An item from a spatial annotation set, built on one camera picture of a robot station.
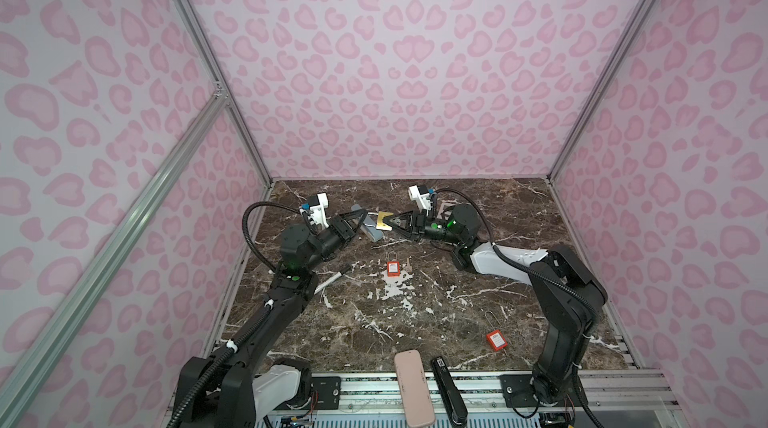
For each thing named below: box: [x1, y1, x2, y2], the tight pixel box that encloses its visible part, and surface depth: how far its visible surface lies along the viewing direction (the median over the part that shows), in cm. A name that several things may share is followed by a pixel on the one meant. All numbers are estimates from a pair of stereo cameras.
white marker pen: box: [314, 267, 351, 295], surface depth 95 cm
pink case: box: [394, 349, 436, 428], surface depth 73 cm
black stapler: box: [430, 356, 469, 428], surface depth 73 cm
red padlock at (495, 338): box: [484, 310, 509, 352], surface depth 82 cm
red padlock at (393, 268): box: [387, 261, 401, 277], surface depth 95 cm
